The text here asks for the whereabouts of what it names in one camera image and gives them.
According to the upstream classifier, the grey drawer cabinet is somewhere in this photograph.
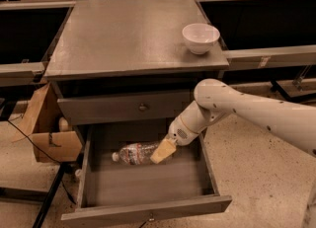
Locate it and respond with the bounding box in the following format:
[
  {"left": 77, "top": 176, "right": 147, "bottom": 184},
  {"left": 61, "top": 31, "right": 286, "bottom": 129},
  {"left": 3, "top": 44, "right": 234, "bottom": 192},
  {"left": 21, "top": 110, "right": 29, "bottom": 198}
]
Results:
[{"left": 43, "top": 0, "right": 230, "bottom": 141}]

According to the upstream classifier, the wooden block structure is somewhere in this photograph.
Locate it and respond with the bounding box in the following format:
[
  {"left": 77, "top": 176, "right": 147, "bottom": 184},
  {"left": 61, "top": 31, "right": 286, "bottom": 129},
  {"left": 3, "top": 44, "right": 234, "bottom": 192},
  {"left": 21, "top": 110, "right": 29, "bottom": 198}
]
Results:
[{"left": 11, "top": 84, "right": 82, "bottom": 163}]

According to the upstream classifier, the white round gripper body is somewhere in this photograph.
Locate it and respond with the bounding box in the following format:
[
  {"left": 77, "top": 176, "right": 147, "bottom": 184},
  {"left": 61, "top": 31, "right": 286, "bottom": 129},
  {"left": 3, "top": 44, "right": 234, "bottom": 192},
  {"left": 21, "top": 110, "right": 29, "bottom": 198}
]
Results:
[{"left": 167, "top": 116, "right": 198, "bottom": 146}]

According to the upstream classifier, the black cable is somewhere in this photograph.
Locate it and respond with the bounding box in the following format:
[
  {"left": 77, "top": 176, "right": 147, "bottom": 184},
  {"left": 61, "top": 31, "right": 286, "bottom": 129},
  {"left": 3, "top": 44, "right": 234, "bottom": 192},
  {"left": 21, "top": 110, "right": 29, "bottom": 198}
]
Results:
[{"left": 7, "top": 118, "right": 77, "bottom": 206}]

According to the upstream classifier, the clear plastic water bottle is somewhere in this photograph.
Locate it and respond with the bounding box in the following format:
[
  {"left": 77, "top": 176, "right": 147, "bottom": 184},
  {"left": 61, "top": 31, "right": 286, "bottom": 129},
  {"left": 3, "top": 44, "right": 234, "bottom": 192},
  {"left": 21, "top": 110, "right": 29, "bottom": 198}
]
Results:
[{"left": 112, "top": 141, "right": 159, "bottom": 166}]

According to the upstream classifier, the white ceramic bowl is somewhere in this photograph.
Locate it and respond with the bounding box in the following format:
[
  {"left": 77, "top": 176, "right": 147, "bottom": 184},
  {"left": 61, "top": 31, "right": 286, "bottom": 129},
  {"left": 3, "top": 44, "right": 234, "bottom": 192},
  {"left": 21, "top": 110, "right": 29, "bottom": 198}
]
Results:
[{"left": 182, "top": 23, "right": 220, "bottom": 54}]

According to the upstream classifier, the black metal leg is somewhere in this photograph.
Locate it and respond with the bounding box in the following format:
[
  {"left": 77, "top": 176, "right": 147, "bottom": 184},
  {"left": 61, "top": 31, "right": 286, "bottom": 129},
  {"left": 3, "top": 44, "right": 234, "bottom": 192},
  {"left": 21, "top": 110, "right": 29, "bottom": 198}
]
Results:
[{"left": 32, "top": 163, "right": 66, "bottom": 228}]

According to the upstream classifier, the grey top drawer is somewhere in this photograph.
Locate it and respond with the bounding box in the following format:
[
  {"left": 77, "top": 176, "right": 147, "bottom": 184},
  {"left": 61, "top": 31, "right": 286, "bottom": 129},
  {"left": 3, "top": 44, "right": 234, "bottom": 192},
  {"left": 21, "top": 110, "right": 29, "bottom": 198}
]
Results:
[{"left": 58, "top": 89, "right": 192, "bottom": 125}]

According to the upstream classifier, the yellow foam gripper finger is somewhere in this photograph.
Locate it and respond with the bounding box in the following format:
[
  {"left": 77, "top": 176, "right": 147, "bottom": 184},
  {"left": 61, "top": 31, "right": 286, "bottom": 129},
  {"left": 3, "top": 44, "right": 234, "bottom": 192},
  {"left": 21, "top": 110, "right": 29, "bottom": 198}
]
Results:
[{"left": 150, "top": 138, "right": 177, "bottom": 164}]

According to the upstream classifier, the left metal rail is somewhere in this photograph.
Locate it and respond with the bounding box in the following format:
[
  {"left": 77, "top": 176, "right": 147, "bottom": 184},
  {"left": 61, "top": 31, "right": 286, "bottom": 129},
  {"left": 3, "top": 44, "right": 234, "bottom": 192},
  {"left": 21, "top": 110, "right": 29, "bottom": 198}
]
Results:
[{"left": 0, "top": 62, "right": 46, "bottom": 87}]

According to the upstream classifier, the grey open middle drawer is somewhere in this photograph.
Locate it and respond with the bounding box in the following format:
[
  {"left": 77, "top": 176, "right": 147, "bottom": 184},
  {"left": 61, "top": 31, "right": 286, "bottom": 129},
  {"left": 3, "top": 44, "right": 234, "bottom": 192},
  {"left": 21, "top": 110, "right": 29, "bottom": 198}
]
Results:
[{"left": 61, "top": 118, "right": 232, "bottom": 228}]

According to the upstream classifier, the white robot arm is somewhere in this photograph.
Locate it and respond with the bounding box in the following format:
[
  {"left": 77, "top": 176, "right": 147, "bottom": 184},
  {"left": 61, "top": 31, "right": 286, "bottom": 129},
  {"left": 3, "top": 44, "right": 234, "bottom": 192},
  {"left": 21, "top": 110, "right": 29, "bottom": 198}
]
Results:
[{"left": 160, "top": 79, "right": 316, "bottom": 228}]

